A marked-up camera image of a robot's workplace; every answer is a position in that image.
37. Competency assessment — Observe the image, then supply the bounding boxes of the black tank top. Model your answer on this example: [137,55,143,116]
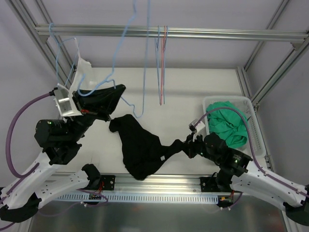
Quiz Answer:
[109,114,186,181]

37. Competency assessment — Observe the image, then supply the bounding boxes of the blue hanger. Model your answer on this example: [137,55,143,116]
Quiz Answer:
[154,26,162,105]
[48,22,76,87]
[77,0,151,119]
[162,26,168,104]

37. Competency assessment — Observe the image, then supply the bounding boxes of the black mounting plate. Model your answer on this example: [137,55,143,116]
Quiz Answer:
[199,177,218,192]
[99,174,116,191]

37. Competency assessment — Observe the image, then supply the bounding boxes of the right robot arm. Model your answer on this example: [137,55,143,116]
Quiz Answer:
[184,133,309,226]

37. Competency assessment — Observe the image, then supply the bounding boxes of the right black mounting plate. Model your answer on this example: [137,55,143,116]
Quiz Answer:
[199,177,218,192]

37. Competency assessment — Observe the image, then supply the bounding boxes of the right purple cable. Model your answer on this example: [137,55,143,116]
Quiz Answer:
[197,108,309,196]

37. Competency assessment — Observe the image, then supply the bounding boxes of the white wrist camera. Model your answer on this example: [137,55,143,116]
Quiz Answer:
[54,87,82,117]
[189,119,205,135]

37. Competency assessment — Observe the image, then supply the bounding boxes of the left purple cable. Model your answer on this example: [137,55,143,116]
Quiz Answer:
[0,93,55,230]

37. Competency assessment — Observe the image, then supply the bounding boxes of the aluminium hanging rail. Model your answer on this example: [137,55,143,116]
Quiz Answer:
[35,24,309,43]

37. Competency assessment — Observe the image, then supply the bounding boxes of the purple cable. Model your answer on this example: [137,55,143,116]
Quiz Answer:
[197,108,309,196]
[0,93,55,230]

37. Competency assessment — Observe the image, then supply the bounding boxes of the white plastic basket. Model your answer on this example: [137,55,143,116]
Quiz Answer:
[202,96,266,158]

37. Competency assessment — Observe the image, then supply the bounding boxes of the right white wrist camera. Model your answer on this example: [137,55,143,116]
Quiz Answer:
[189,119,205,135]

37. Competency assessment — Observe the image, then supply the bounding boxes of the white tank top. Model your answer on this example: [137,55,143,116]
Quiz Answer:
[57,37,97,97]

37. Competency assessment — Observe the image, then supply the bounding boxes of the pink hanger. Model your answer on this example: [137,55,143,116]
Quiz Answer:
[160,26,168,105]

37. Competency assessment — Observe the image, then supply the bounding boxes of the aluminium frame posts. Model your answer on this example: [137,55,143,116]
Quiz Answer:
[0,0,309,107]

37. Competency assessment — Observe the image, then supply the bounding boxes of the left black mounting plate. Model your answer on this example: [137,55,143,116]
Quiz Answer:
[99,174,116,191]

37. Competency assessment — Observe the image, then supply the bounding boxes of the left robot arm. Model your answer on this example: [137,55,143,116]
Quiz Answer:
[0,84,126,223]

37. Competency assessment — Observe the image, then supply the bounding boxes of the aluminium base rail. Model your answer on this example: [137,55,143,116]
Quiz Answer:
[48,172,242,194]

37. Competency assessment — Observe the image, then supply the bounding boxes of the slotted cable duct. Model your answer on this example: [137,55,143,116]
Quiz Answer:
[56,191,219,204]

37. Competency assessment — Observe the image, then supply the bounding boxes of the green tank top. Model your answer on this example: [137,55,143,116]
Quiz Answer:
[206,101,248,149]

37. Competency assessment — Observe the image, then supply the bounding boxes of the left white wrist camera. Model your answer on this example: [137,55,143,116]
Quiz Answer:
[54,87,82,117]

